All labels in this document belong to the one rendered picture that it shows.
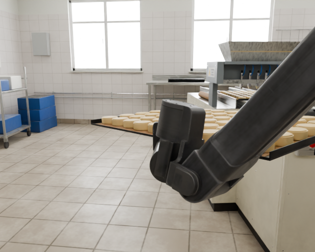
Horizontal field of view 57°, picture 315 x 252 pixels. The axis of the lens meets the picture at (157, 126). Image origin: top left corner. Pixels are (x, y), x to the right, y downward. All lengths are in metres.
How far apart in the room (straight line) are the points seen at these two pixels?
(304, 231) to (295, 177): 0.33
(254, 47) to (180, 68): 3.32
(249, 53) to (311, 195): 1.08
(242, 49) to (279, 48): 0.27
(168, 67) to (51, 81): 2.34
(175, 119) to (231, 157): 0.11
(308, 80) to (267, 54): 2.01
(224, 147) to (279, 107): 0.08
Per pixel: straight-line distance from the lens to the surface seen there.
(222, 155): 0.38
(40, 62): 6.29
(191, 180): 0.39
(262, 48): 2.32
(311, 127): 0.69
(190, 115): 0.42
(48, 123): 5.70
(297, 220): 1.84
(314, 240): 1.95
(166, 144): 0.44
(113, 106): 5.78
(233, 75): 2.29
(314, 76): 0.35
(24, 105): 5.53
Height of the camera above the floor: 1.15
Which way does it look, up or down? 12 degrees down
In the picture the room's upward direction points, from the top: straight up
